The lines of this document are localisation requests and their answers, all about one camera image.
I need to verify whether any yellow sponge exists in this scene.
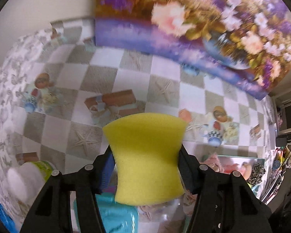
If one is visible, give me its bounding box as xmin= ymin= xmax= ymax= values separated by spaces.
xmin=103 ymin=113 xmax=187 ymax=206

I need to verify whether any white cabinet furniture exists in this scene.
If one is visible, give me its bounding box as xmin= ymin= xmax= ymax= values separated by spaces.
xmin=271 ymin=88 xmax=291 ymax=136

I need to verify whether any teal plastic container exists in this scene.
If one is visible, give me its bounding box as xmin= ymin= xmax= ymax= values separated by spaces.
xmin=73 ymin=186 xmax=139 ymax=233

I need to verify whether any clutter pile on table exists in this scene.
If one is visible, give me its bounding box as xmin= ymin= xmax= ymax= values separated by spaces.
xmin=260 ymin=139 xmax=291 ymax=205

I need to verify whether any patterned checkered tablecloth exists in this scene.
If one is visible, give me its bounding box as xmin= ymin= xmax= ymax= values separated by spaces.
xmin=0 ymin=16 xmax=280 ymax=233

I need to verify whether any black white leopard scrunchie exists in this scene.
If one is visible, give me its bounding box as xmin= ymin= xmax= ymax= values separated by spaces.
xmin=247 ymin=163 xmax=266 ymax=187

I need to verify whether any white tray with green rim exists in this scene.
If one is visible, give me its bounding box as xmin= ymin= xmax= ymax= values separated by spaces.
xmin=198 ymin=154 xmax=267 ymax=198

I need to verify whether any white plastic bottle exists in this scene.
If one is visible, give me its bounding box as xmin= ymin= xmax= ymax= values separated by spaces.
xmin=7 ymin=161 xmax=56 ymax=205

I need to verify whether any floral painting canvas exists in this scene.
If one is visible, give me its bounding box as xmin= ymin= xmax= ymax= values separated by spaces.
xmin=95 ymin=0 xmax=291 ymax=99

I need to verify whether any pink white fluffy towel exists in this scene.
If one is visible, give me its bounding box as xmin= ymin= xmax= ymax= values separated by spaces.
xmin=202 ymin=154 xmax=252 ymax=178

